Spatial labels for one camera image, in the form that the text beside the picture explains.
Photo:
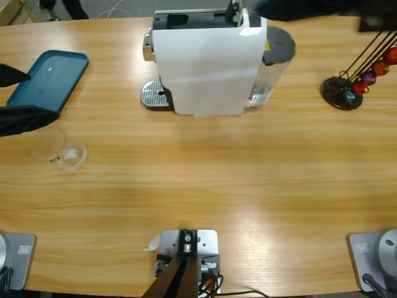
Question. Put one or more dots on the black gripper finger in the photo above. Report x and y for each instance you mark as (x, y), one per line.
(24, 119)
(12, 76)

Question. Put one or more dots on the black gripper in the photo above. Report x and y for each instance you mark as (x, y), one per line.
(378, 21)

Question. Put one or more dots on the clear glass cup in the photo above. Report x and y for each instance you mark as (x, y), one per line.
(65, 155)

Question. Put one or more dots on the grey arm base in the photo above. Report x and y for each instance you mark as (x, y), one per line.
(21, 264)
(363, 264)

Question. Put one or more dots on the purple coffee capsule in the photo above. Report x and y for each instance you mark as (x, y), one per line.
(369, 77)

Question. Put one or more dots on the orange coffee capsule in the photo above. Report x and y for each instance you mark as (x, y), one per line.
(381, 67)

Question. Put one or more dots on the red coffee capsule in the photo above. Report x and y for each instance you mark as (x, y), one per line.
(359, 88)
(392, 56)

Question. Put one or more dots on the teal coffee capsule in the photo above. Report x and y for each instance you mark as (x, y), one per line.
(350, 96)

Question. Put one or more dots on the white capsule coffee machine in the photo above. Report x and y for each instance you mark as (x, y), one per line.
(204, 68)

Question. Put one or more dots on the teal plastic tray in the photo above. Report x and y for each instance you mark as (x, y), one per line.
(52, 77)

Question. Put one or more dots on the clear water tank dark lid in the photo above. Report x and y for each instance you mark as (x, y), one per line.
(277, 43)

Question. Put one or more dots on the yellow warning sticker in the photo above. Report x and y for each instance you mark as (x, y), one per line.
(266, 46)

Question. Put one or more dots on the person's dark legs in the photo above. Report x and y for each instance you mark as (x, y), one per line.
(74, 9)

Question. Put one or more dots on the metal drip tray grille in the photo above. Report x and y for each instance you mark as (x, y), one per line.
(153, 93)

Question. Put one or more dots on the white paper tab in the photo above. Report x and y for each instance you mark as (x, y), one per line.
(152, 243)

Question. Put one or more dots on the light wooden frame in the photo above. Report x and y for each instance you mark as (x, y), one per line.
(12, 12)

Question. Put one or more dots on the dark camera post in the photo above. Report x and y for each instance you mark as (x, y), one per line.
(186, 245)

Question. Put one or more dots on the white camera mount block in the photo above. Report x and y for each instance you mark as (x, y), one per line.
(207, 239)

